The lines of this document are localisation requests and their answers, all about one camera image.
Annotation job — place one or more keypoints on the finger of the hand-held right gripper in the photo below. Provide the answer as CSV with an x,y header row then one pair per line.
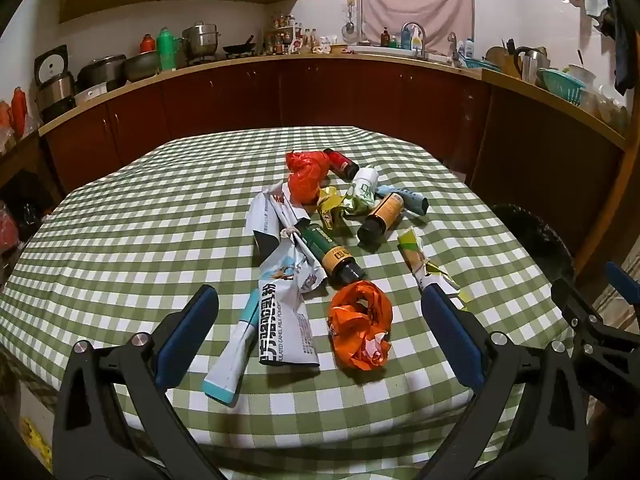
x,y
575,302
620,280

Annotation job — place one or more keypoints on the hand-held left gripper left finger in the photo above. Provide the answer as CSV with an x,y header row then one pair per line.
x,y
187,335

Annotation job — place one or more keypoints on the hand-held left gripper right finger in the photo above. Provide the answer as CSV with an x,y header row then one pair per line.
x,y
452,335

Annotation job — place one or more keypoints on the white tube with teal end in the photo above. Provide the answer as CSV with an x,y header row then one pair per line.
x,y
230,360

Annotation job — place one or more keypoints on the black bin with liner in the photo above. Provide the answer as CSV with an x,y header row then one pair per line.
x,y
530,240

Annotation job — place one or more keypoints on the orange plastic bag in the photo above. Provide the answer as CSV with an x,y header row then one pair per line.
x,y
357,320

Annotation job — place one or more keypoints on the white printed foil bag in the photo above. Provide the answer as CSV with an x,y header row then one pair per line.
x,y
285,320

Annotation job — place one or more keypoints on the brown bottle with orange label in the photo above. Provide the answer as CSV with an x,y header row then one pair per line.
x,y
382,215

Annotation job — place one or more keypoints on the light blue tube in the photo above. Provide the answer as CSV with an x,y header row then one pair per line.
x,y
410,201

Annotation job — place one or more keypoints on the green bottle with yellow label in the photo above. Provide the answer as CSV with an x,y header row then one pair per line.
x,y
327,252

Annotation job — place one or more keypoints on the white pack with green print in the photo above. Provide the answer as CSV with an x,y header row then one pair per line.
x,y
364,187

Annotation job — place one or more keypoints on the red plastic bag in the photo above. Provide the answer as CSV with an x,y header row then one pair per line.
x,y
305,177

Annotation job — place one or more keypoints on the dark bottle with red label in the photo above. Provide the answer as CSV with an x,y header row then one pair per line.
x,y
341,162

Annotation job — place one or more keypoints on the green checked tablecloth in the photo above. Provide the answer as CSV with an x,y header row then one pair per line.
x,y
150,220

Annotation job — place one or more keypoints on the brown wooden counter cabinet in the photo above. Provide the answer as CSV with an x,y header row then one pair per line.
x,y
540,155

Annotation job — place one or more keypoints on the clear plastic containers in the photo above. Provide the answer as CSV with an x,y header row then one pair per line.
x,y
607,105

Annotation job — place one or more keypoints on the large teal basket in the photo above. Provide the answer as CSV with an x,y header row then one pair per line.
x,y
562,87

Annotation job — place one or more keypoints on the white pot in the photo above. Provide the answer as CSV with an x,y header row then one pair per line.
x,y
580,74

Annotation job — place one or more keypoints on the dark hanging cloth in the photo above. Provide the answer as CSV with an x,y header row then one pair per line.
x,y
624,45

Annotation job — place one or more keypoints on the red lower cabinets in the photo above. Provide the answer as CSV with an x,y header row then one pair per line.
x,y
250,95

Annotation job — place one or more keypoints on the small teal basket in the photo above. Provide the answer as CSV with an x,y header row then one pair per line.
x,y
480,64

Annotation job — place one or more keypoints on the grey metal pot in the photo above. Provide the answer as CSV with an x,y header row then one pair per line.
x,y
142,65

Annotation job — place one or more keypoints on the dark cooking pot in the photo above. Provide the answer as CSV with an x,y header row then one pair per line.
x,y
102,72

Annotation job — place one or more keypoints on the rice cooker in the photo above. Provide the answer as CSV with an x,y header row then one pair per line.
x,y
55,90

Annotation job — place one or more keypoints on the small steel faucet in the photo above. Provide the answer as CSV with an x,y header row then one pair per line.
x,y
453,45

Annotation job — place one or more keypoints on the green thermos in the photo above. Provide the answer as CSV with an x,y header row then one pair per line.
x,y
167,50

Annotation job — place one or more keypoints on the black wok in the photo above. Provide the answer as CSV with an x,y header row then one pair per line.
x,y
239,48

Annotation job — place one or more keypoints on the red thermos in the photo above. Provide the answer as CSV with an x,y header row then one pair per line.
x,y
146,44

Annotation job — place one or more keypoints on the steel steamer pot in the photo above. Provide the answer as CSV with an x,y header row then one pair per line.
x,y
201,39

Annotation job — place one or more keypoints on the tall steel faucet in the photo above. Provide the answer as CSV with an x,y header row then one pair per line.
x,y
421,40

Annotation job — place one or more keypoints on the brown glass bottle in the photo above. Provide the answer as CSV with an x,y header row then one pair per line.
x,y
385,39

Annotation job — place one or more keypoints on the group of spice bottles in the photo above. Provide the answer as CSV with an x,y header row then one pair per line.
x,y
295,37

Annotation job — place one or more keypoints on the hanging steel ladle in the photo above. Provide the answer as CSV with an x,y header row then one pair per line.
x,y
349,25

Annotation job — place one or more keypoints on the pink window curtain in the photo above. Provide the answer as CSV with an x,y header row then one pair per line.
x,y
415,5

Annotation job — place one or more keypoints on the wooden door frame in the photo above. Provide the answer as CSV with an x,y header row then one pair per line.
x,y
612,210

